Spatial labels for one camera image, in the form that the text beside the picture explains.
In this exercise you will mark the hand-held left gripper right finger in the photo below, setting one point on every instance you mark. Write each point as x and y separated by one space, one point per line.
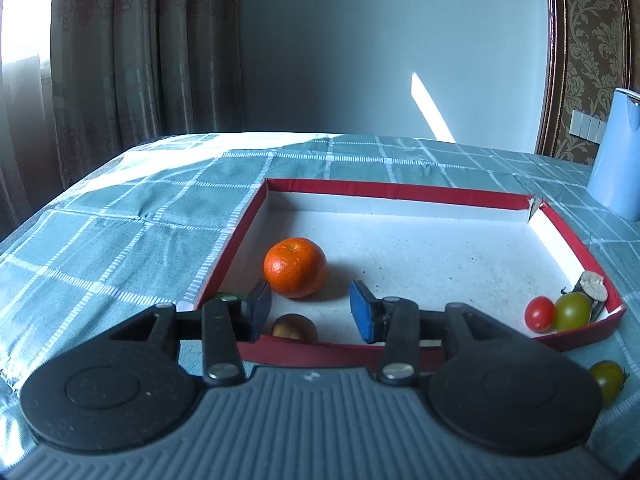
362 310

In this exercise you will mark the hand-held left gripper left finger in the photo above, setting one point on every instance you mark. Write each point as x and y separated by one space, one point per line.
260 310

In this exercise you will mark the brown kiwi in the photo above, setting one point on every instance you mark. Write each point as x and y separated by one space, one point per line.
295 329

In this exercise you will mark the orange mandarin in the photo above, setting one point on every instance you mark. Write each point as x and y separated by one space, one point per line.
295 267

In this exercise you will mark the red cardboard box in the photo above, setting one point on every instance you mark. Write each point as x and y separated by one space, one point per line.
425 260

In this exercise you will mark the red cherry tomato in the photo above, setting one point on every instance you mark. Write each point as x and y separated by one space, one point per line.
539 314

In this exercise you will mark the small dark green tomato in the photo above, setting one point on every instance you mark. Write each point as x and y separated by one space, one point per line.
227 294

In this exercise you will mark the teal checked tablecloth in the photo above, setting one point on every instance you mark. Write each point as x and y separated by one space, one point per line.
125 240

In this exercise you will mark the patterned beige curtain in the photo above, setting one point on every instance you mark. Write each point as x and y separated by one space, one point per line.
150 50

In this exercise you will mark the blue kettle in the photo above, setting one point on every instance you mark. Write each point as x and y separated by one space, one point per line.
617 160

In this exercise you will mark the sheer white curtain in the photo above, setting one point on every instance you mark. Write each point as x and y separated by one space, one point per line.
22 110

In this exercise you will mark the white wall switch panel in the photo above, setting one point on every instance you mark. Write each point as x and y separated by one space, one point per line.
589 126

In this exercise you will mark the brown wooden wall frame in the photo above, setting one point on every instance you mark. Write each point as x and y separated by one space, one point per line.
552 60

